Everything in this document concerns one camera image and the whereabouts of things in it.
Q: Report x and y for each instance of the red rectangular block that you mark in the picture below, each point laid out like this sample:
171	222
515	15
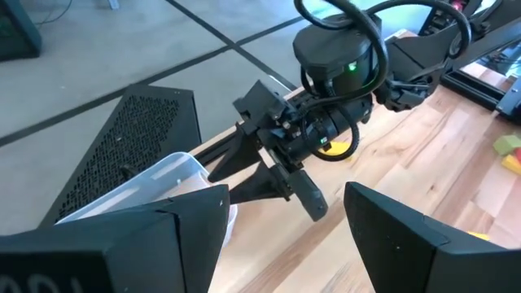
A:
518	155

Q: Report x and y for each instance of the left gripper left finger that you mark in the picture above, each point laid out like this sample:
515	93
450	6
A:
122	252

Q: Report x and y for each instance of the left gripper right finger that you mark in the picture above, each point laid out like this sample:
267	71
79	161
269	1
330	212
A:
427	260

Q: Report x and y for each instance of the small white floor object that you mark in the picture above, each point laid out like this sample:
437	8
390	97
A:
113	4

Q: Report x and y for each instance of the clear plastic bin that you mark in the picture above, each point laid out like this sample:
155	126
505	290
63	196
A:
163	179

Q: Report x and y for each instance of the black perforated computer case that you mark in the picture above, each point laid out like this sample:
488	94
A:
134	130

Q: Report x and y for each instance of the dark equipment cabinet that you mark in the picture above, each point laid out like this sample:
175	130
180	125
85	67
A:
16	28

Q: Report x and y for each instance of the green cube block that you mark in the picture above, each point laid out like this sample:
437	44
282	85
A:
506	144

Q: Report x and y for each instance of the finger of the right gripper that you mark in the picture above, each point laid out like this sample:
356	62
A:
264	185
240	156

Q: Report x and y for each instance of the yellow rectangular block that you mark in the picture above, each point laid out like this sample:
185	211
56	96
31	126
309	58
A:
512	164
478	235
338	148

